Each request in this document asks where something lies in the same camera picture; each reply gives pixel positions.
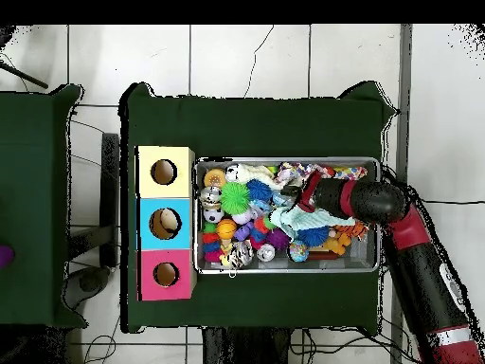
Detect polka dot colourful cloth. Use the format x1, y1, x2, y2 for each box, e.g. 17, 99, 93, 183
276, 160, 369, 190

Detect wooden box with three holes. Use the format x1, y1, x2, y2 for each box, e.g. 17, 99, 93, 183
135, 145, 197, 302

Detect mint green fuzzy cloth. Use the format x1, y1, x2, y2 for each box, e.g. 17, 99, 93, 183
269, 204, 334, 240

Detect clear crumpled plastic bottle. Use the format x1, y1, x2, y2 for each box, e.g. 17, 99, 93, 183
268, 188, 293, 209

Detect blue spiky rubber ball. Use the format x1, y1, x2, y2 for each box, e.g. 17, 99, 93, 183
246, 178, 274, 203

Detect small globe ball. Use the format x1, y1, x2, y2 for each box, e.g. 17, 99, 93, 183
288, 240, 312, 264

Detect cream knitted cloth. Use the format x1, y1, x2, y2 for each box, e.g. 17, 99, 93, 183
225, 162, 274, 186

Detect green spiky rubber ball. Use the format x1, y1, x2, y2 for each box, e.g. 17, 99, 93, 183
219, 181, 252, 216

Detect crushed silver can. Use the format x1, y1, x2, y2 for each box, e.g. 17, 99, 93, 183
226, 239, 256, 268

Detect small orange basketball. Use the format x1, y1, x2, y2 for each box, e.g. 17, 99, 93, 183
216, 219, 237, 241

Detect toy burger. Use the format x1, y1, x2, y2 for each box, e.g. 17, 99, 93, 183
203, 168, 228, 190

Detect smooth silver can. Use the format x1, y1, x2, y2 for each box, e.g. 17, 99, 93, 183
199, 186, 224, 209

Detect beige ball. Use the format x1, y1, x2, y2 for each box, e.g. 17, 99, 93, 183
158, 210, 182, 235

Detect black upright panel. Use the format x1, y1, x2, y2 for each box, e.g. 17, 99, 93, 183
99, 132, 122, 268

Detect grey round floor base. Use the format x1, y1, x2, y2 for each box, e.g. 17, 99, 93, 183
75, 266, 111, 299

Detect dark green side table cloth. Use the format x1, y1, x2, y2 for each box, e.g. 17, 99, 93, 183
0, 82, 86, 329

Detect purple object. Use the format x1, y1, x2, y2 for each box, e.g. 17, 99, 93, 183
0, 244, 16, 270

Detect shallow wire mesh bin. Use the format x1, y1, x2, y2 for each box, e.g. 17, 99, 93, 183
192, 155, 382, 274

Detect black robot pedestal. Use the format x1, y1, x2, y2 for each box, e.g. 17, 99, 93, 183
200, 325, 306, 364

